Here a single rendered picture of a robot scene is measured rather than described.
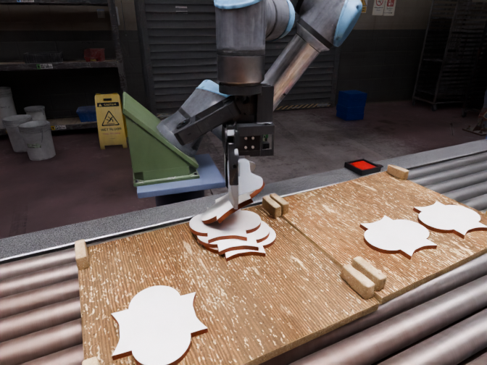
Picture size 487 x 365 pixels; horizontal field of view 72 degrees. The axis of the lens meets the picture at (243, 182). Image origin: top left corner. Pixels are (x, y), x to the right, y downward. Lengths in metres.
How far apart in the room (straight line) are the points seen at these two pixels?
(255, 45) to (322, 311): 0.40
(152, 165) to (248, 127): 0.56
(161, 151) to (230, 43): 0.58
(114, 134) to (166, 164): 3.14
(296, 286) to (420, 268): 0.23
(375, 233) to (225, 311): 0.34
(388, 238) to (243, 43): 0.45
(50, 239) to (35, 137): 3.35
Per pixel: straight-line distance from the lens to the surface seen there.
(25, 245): 0.82
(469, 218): 0.86
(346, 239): 0.70
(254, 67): 0.53
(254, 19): 0.52
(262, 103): 0.55
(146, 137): 1.03
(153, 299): 0.55
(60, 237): 0.81
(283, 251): 0.64
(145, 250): 0.66
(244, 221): 0.67
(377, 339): 0.55
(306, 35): 0.96
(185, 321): 0.51
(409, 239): 0.72
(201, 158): 1.26
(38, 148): 4.16
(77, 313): 0.62
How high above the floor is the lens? 1.32
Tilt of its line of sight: 25 degrees down
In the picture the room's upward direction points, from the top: straight up
